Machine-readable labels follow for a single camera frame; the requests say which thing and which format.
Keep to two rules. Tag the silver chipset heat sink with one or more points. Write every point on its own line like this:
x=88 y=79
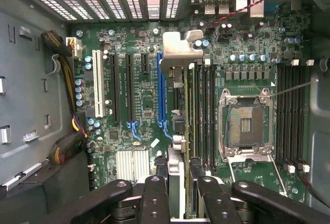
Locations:
x=131 y=164

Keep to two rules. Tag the open black PC case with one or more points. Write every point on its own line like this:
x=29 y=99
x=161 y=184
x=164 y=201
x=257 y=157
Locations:
x=319 y=136

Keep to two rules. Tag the white expansion slot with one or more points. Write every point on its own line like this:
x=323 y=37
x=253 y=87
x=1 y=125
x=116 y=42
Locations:
x=98 y=85

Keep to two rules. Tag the thin metal locking lever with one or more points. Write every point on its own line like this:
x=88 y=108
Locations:
x=294 y=88

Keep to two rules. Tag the white power connector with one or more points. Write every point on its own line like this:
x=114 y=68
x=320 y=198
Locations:
x=74 y=46

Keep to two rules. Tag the black RAM slot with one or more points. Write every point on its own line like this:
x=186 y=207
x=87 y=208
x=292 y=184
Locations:
x=200 y=105
x=206 y=105
x=280 y=105
x=288 y=105
x=295 y=105
x=302 y=105
x=213 y=105

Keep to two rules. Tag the black plastic shroud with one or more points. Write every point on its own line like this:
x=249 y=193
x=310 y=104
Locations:
x=38 y=195

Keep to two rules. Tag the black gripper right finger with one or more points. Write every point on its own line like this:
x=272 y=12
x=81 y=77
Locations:
x=216 y=203

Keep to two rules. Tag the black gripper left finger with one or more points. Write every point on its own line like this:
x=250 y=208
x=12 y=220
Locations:
x=154 y=203

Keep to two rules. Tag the blue expansion slot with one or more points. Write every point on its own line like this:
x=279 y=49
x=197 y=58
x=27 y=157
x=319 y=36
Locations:
x=162 y=92

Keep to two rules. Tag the green motherboard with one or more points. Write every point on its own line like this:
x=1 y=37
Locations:
x=149 y=97

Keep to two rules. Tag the CPU socket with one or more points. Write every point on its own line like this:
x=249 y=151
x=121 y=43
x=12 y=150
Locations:
x=245 y=126

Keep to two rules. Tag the short black expansion slot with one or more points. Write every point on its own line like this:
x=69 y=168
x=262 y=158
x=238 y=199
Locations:
x=144 y=63

